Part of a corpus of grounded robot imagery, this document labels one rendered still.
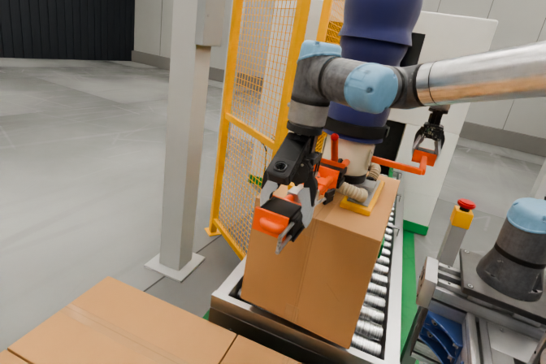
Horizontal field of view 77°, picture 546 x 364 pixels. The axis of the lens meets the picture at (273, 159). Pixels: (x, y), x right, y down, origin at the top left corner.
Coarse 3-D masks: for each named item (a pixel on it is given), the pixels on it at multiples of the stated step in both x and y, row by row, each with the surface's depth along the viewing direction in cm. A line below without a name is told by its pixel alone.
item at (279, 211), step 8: (272, 200) 73; (280, 200) 74; (288, 200) 74; (256, 208) 69; (264, 208) 69; (272, 208) 70; (280, 208) 70; (288, 208) 71; (296, 208) 71; (256, 216) 69; (264, 216) 68; (272, 216) 68; (280, 216) 67; (288, 216) 67; (256, 224) 70; (264, 232) 69; (288, 232) 69
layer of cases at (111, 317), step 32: (96, 288) 133; (128, 288) 135; (64, 320) 117; (96, 320) 119; (128, 320) 121; (160, 320) 123; (192, 320) 125; (32, 352) 105; (64, 352) 106; (96, 352) 108; (128, 352) 110; (160, 352) 111; (192, 352) 113; (224, 352) 115; (256, 352) 117
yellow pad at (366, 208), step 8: (368, 176) 130; (376, 184) 130; (368, 192) 122; (376, 192) 125; (344, 200) 113; (352, 200) 113; (368, 200) 115; (376, 200) 119; (344, 208) 111; (352, 208) 110; (360, 208) 109; (368, 208) 110
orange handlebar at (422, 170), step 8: (344, 160) 114; (376, 160) 123; (384, 160) 122; (424, 160) 130; (400, 168) 121; (408, 168) 119; (416, 168) 118; (424, 168) 120; (328, 176) 97; (320, 184) 90; (328, 184) 93; (320, 192) 87; (264, 224) 67; (272, 224) 66; (280, 224) 67; (272, 232) 67; (280, 232) 67
